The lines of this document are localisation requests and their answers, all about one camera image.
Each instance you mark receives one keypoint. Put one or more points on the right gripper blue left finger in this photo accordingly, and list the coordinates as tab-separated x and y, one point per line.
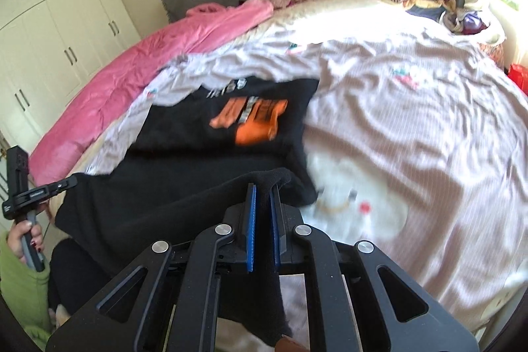
249	225

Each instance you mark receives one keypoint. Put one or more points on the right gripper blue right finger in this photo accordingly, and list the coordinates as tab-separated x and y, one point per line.
277	223

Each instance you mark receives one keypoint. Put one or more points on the black long sleeve sweater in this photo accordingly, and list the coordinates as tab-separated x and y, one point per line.
189	163

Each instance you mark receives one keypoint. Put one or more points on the green sleeve forearm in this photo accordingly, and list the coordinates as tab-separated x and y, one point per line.
25	292

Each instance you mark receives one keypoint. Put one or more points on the person's left hand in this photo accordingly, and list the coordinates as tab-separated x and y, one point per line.
28	234

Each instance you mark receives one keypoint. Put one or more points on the person's right hand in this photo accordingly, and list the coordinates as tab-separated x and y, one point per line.
287	344

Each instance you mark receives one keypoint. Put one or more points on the pink quilted comforter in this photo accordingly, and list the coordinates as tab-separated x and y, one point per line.
110	93

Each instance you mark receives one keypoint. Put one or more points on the lilac patterned bed sheet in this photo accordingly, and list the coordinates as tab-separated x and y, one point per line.
416	144

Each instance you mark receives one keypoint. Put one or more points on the beige blanket under sheet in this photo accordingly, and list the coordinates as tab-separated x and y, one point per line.
323	20

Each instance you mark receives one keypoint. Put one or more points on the purple crumpled cloth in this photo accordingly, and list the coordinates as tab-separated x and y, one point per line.
465	22

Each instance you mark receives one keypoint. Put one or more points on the red plastic bag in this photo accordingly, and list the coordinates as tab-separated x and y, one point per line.
519	75

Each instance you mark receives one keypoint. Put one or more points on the cream wardrobe with handles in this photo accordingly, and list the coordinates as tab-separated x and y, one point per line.
50	50

